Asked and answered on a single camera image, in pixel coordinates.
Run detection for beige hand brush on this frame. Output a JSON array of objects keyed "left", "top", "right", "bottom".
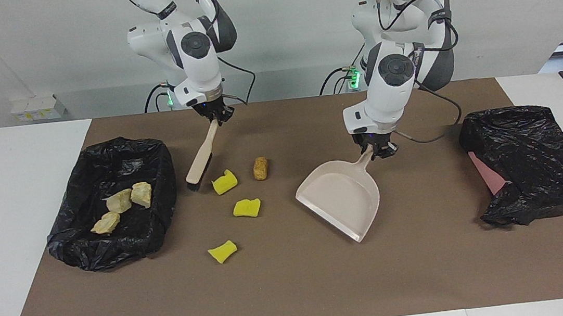
[{"left": 180, "top": 119, "right": 226, "bottom": 192}]

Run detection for beige plastic dustpan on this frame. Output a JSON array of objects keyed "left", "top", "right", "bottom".
[{"left": 291, "top": 145, "right": 386, "bottom": 250}]

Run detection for brown bread roll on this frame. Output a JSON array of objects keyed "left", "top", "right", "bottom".
[{"left": 252, "top": 156, "right": 270, "bottom": 181}]

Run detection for yellow sponge piece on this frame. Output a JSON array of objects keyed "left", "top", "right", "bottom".
[
  {"left": 232, "top": 197, "right": 263, "bottom": 220},
  {"left": 210, "top": 169, "right": 240, "bottom": 196},
  {"left": 207, "top": 239, "right": 239, "bottom": 266}
]

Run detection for beige dumpling piece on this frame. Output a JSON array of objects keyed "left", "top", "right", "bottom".
[
  {"left": 105, "top": 189, "right": 135, "bottom": 215},
  {"left": 89, "top": 211, "right": 122, "bottom": 236},
  {"left": 130, "top": 181, "right": 154, "bottom": 210}
]

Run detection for pink bin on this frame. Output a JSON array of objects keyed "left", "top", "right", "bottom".
[{"left": 468, "top": 148, "right": 508, "bottom": 197}]

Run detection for black bag lined bin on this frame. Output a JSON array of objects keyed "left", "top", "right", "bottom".
[{"left": 37, "top": 132, "right": 186, "bottom": 276}]

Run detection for black trash bag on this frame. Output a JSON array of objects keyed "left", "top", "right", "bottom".
[{"left": 456, "top": 101, "right": 563, "bottom": 232}]

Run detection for brown table mat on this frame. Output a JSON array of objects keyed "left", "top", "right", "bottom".
[{"left": 0, "top": 69, "right": 563, "bottom": 316}]

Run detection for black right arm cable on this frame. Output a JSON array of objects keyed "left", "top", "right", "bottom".
[{"left": 119, "top": 0, "right": 260, "bottom": 117}]

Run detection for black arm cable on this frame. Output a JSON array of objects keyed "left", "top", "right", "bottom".
[
  {"left": 119, "top": 0, "right": 260, "bottom": 117},
  {"left": 375, "top": 0, "right": 467, "bottom": 147}
]

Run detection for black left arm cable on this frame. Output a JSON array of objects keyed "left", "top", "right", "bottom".
[{"left": 375, "top": 0, "right": 467, "bottom": 147}]

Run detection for black base cables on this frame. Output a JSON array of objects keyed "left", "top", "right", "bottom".
[{"left": 314, "top": 42, "right": 372, "bottom": 96}]

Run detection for white wall socket box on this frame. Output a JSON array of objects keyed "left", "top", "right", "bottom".
[{"left": 9, "top": 93, "right": 68, "bottom": 124}]

